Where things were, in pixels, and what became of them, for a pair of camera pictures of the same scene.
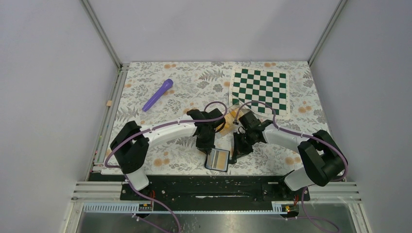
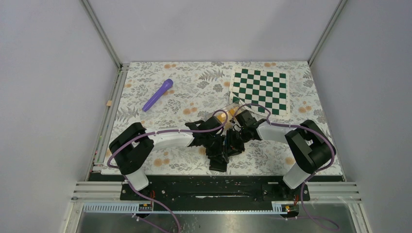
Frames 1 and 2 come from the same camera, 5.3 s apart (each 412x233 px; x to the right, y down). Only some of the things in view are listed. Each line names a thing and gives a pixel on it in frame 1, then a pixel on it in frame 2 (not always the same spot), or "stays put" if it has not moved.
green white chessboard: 270,86 stays put
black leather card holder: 217,159 stays put
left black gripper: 206,147 -> 221,149
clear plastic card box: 232,118 stays put
